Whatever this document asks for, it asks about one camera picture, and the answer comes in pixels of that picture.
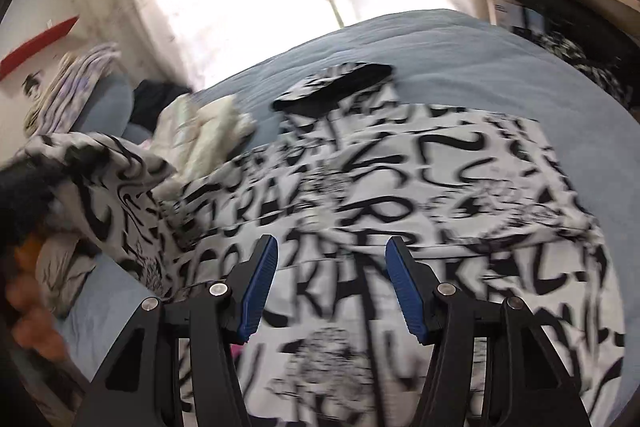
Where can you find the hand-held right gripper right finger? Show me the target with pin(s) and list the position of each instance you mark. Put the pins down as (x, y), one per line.
(402, 287)

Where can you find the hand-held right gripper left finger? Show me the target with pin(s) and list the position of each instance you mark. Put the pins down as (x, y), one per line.
(260, 277)

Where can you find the white black printed hoodie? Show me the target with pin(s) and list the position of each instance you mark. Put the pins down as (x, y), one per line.
(350, 187)

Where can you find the person's left hand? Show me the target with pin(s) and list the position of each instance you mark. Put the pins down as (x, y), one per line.
(30, 297)

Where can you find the grey cloth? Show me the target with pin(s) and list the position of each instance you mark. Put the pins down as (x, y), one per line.
(65, 272)

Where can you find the grey-blue pillow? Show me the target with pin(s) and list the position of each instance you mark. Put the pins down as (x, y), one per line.
(105, 102)
(134, 134)

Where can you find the folded purple floral blanket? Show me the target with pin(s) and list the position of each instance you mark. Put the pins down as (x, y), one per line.
(75, 77)

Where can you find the white puffy jacket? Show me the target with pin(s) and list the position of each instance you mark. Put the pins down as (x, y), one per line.
(205, 137)

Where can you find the black white patterned cloth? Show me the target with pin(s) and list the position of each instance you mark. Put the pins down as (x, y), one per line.
(595, 62)

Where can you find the cartoon wall sticker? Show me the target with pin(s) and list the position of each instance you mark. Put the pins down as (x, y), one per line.
(31, 86)

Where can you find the red wall shelf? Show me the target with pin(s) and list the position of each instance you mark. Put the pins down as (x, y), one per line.
(35, 44)

